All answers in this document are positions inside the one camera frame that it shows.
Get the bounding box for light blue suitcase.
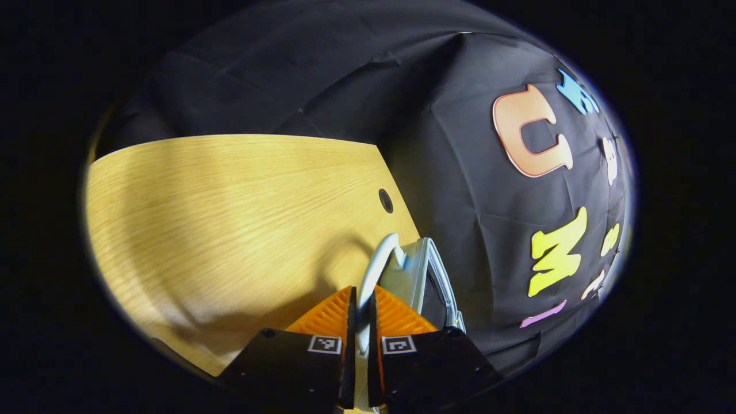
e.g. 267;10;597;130
356;233;466;412

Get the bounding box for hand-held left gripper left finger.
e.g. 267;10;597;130
216;285;358;410

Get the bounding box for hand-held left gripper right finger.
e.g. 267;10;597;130
367;285;503;409

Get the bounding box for black backdrop cloth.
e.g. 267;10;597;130
95;0;636;377

